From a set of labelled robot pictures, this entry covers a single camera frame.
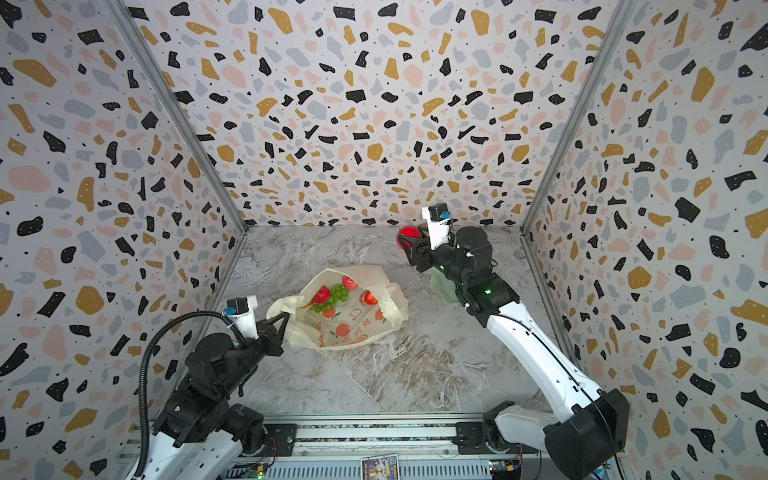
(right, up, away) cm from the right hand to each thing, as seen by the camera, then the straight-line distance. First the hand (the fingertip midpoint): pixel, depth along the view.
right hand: (411, 234), depth 69 cm
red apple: (-26, -17, +22) cm, 38 cm away
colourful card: (-7, -54, 0) cm, 55 cm away
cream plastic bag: (-22, -22, +30) cm, 43 cm away
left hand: (-28, -19, +1) cm, 34 cm away
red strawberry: (-13, -19, +28) cm, 36 cm away
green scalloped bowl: (+13, -16, +34) cm, 40 cm away
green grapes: (-23, -18, +29) cm, 41 cm away
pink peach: (-20, -14, +29) cm, 38 cm away
